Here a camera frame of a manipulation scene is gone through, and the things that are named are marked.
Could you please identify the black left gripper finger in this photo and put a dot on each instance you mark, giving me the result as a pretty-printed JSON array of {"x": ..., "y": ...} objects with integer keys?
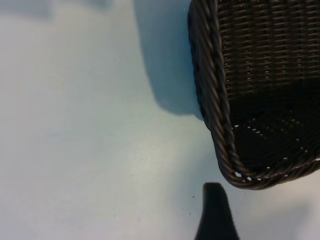
[{"x": 216, "y": 217}]

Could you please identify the dark brown woven wicker basket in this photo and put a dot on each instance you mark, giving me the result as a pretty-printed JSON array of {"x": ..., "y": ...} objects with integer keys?
[{"x": 262, "y": 75}]

